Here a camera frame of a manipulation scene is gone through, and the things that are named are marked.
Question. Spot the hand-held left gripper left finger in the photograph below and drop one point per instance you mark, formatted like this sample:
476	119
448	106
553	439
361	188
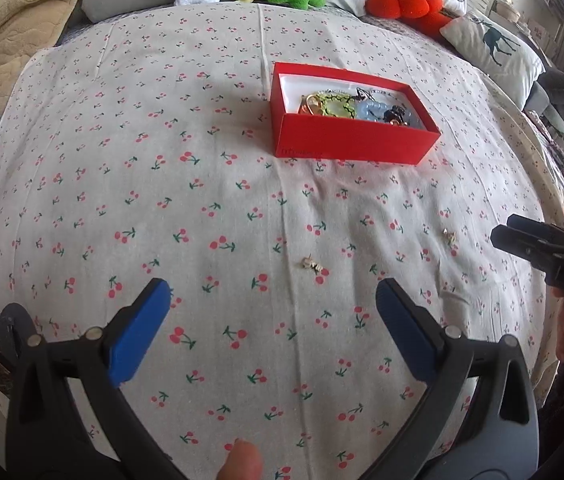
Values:
137	340

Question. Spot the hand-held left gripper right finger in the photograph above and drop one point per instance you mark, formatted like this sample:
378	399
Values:
407	332

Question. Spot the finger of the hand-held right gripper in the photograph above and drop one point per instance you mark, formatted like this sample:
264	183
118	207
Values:
542	230
522	245

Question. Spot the small gold earring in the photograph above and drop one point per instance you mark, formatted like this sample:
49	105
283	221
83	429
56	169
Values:
312	263
449	235

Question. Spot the red cardboard box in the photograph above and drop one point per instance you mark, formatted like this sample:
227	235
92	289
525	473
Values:
352	140

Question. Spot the person's left hand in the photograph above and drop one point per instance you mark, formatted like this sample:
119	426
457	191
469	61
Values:
239	462

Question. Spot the cherry print bed sheet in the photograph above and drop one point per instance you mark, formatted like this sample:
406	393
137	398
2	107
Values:
162	185

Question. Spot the deer print pillow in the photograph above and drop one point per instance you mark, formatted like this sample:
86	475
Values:
487	50

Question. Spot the red tomato plush cushion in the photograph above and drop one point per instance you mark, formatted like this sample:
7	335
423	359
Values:
402	2

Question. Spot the beige quilted blanket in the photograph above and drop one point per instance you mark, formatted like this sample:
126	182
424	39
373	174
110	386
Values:
7	25

